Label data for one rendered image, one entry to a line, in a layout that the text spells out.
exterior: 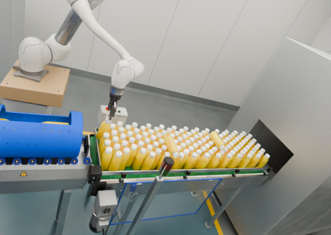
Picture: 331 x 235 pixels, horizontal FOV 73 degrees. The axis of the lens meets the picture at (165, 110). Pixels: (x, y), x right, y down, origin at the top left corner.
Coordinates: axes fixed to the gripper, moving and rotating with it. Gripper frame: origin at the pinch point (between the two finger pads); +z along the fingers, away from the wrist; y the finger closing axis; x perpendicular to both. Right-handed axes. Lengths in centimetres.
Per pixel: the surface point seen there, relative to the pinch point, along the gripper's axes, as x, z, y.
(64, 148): -26.9, 6.3, 23.8
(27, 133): -45.1, -1.2, 20.6
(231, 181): 110, 34, 32
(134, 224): 24, 56, 47
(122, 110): 15.3, 7.3, -20.6
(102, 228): 0, 51, 49
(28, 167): -44, 25, 21
